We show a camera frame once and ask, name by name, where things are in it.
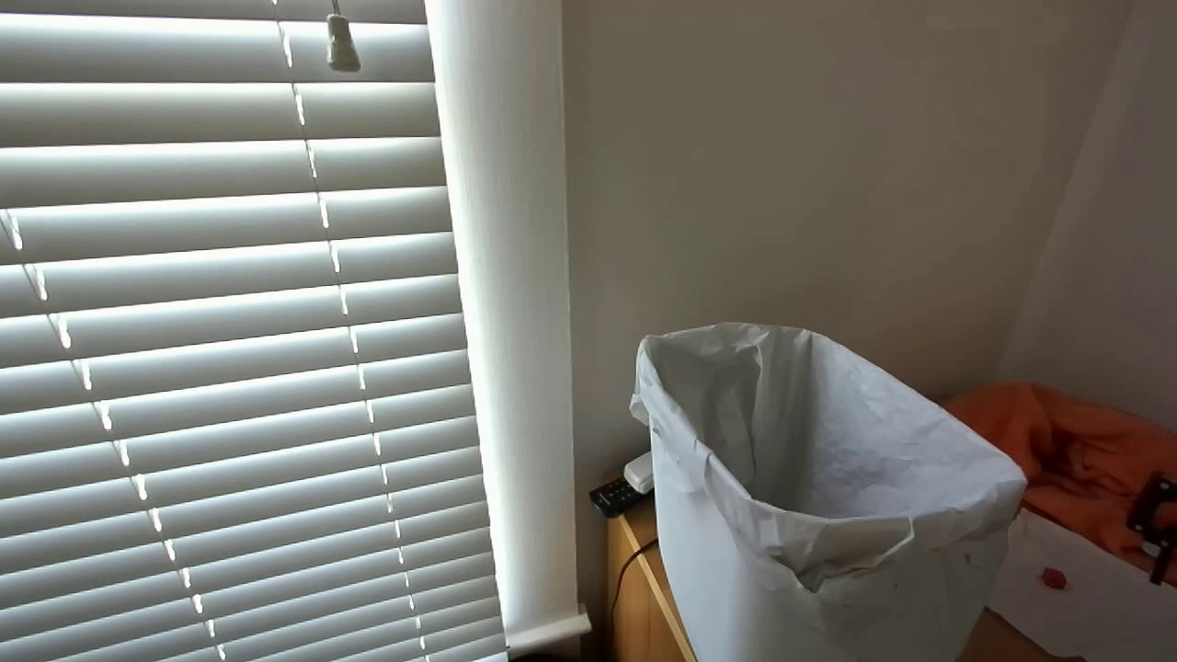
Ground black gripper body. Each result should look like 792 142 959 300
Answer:
1127 469 1177 550

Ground orange cloth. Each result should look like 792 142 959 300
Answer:
941 384 1177 582

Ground white plastic bin liner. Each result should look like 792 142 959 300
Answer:
629 321 1031 596

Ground grey waste bin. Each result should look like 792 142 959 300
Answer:
651 452 1013 662

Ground white plug adapter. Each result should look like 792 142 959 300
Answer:
622 447 657 496

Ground small black device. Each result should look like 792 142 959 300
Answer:
589 479 646 520

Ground white horizontal window blinds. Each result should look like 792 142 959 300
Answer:
0 0 509 662

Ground thin dark cable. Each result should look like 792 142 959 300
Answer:
607 532 662 618

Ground white window frame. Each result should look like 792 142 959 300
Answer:
418 0 596 662

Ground bell-shaped blind cord pull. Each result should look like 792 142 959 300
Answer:
323 2 364 72

